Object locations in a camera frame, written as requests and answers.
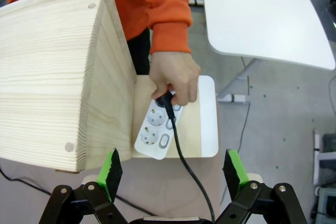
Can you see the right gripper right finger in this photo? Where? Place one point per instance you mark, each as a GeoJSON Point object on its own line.
{"type": "Point", "coordinates": [241, 195]}

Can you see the large white rounded table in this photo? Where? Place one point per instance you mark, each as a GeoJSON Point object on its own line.
{"type": "Point", "coordinates": [262, 19]}

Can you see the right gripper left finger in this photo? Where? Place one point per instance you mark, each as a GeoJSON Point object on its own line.
{"type": "Point", "coordinates": [105, 195]}

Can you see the white metal rack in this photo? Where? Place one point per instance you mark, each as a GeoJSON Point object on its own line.
{"type": "Point", "coordinates": [321, 155]}

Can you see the person's left forearm orange sleeve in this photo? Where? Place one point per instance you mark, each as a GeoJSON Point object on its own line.
{"type": "Point", "coordinates": [170, 19]}

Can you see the person's left hand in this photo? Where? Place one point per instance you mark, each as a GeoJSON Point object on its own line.
{"type": "Point", "coordinates": [176, 74]}

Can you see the long pine wood shelf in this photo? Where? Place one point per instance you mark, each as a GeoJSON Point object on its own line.
{"type": "Point", "coordinates": [52, 77]}

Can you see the white power strip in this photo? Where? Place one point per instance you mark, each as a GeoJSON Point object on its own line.
{"type": "Point", "coordinates": [152, 134]}

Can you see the plywood base board white ends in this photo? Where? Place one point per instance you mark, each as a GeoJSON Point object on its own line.
{"type": "Point", "coordinates": [207, 119]}

